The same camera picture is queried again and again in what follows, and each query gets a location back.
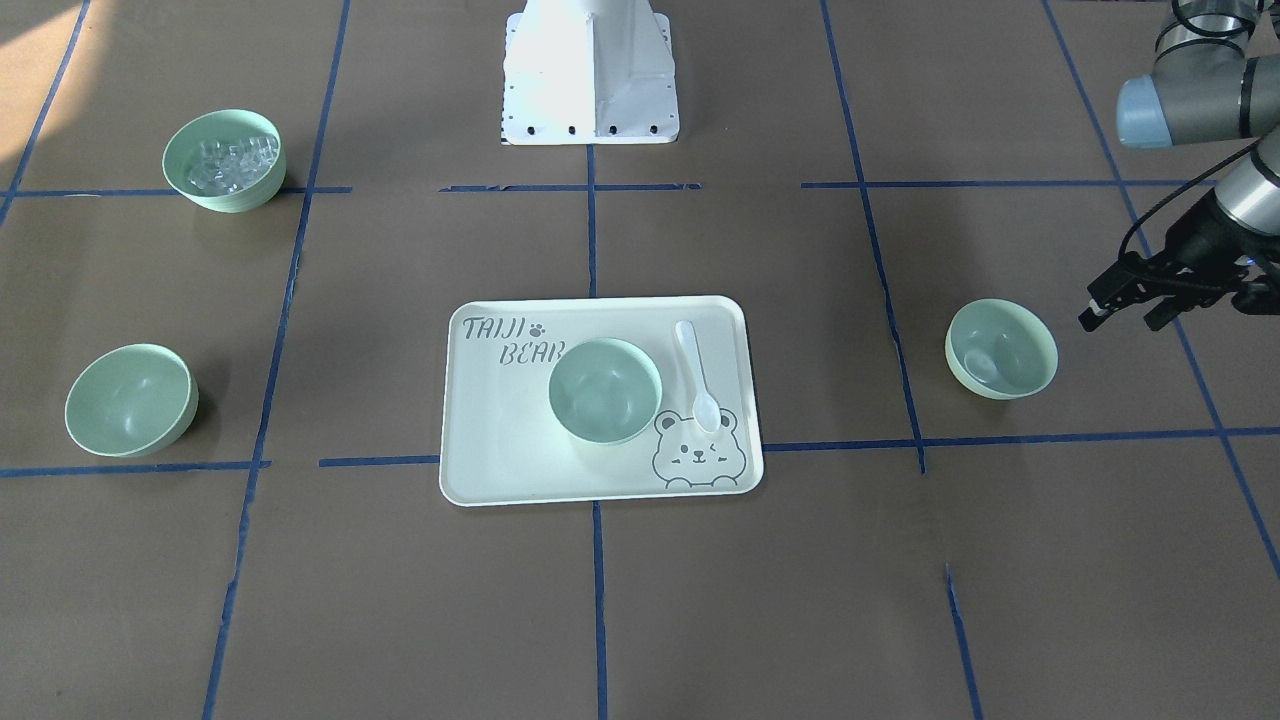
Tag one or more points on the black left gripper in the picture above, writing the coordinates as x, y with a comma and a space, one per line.
1192, 243

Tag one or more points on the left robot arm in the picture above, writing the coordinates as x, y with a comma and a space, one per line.
1204, 86

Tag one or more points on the white plastic spoon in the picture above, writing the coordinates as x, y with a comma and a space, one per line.
704, 406

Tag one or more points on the green bowl on tray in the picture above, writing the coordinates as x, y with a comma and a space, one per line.
604, 391

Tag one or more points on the white tray with bear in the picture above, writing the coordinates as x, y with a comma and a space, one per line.
501, 443

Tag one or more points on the green bowl with ice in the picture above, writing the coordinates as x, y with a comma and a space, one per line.
230, 161

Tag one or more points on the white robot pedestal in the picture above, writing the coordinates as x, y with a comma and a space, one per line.
588, 73

